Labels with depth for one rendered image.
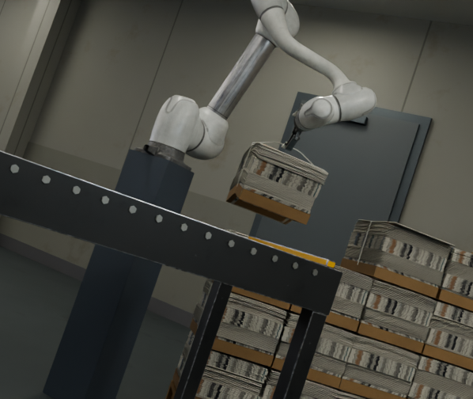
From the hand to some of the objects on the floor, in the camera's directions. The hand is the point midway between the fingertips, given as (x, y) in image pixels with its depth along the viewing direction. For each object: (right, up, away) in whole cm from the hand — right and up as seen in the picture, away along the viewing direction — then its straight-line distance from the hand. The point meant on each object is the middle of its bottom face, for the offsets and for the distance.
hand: (291, 130), depth 268 cm
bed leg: (-24, -122, -104) cm, 162 cm away
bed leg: (-48, -117, -60) cm, 140 cm away
